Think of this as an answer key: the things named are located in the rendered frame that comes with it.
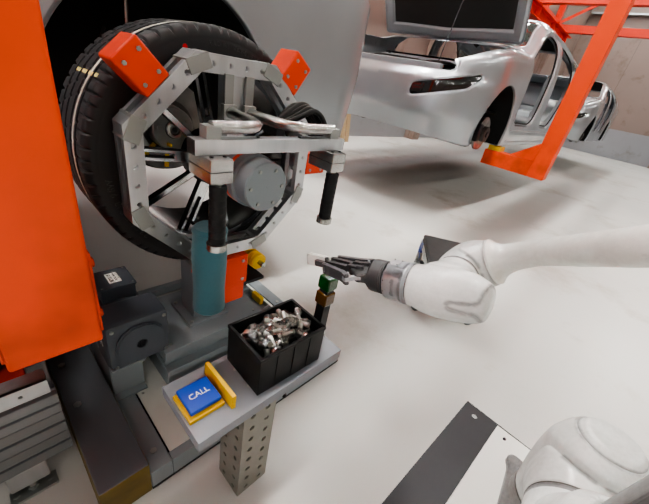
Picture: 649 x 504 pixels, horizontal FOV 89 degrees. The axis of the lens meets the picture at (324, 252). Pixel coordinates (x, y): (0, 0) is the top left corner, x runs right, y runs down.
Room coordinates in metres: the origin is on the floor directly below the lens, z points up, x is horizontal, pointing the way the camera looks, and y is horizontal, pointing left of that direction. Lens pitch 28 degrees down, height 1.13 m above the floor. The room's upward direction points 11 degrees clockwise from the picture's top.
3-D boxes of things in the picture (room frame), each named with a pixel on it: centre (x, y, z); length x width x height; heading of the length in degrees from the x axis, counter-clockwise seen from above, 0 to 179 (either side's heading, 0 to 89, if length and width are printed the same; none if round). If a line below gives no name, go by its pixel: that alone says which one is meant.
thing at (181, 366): (1.05, 0.41, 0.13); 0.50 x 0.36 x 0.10; 141
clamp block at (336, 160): (0.91, 0.04, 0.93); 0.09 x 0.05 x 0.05; 51
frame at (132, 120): (0.91, 0.31, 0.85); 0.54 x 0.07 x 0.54; 141
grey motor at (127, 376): (0.84, 0.65, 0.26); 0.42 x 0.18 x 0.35; 51
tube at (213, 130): (0.75, 0.28, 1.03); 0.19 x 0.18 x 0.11; 51
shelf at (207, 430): (0.60, 0.10, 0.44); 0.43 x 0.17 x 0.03; 141
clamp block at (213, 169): (0.65, 0.26, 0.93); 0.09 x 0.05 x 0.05; 51
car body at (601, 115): (10.22, -5.60, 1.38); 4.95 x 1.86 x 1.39; 141
